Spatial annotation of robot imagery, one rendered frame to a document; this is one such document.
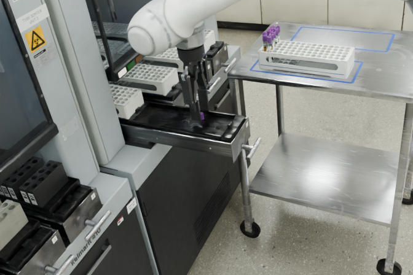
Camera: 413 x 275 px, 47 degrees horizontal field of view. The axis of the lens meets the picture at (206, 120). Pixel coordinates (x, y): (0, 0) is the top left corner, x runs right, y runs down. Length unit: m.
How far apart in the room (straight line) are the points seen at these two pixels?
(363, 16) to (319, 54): 2.06
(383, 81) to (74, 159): 0.94
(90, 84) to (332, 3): 2.55
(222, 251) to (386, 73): 1.02
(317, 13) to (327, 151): 1.74
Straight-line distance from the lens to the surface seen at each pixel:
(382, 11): 3.58
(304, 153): 2.12
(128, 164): 1.44
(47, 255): 1.20
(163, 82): 1.55
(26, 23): 1.16
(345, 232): 2.17
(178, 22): 1.08
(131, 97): 1.50
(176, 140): 1.41
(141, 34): 1.07
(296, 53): 1.59
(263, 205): 2.28
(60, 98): 1.25
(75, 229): 1.26
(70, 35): 1.26
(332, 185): 1.96
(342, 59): 1.56
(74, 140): 1.32
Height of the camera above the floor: 1.60
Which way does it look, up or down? 34 degrees down
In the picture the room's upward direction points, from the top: 9 degrees counter-clockwise
